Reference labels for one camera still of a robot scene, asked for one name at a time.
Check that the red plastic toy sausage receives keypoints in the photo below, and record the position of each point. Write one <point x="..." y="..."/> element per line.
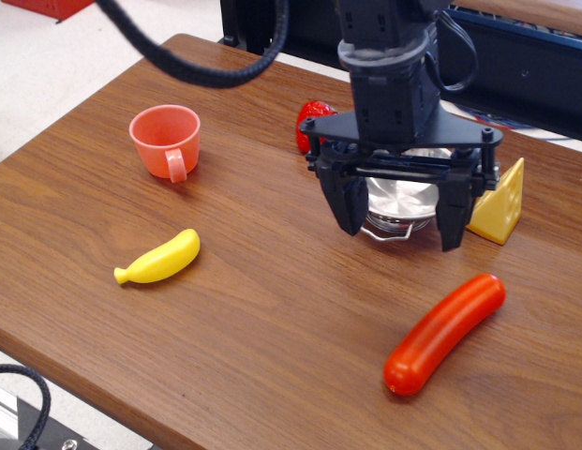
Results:
<point x="421" y="351"/>

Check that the black metal frame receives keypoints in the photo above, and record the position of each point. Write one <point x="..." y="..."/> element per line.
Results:
<point x="530" y="53"/>

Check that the yellow plastic toy banana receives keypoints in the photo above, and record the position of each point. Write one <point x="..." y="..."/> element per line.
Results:
<point x="162" y="262"/>

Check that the small steel colander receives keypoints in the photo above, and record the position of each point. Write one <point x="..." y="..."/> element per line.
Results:
<point x="398" y="208"/>

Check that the red box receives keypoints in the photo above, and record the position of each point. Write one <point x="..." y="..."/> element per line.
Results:
<point x="56" y="9"/>

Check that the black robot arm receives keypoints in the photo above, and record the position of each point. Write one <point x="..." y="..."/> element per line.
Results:
<point x="395" y="16"/>

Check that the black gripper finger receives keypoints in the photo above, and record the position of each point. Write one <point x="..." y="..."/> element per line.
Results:
<point x="347" y="196"/>
<point x="459" y="189"/>

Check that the red plastic toy strawberry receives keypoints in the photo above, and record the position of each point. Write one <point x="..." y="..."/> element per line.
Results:
<point x="309" y="112"/>

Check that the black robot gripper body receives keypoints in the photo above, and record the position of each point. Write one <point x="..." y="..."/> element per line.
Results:
<point x="397" y="128"/>

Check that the yellow plastic cheese wedge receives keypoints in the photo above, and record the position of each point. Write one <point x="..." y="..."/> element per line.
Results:
<point x="497" y="212"/>

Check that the pink plastic cup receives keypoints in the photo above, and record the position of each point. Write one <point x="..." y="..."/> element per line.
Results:
<point x="168" y="140"/>

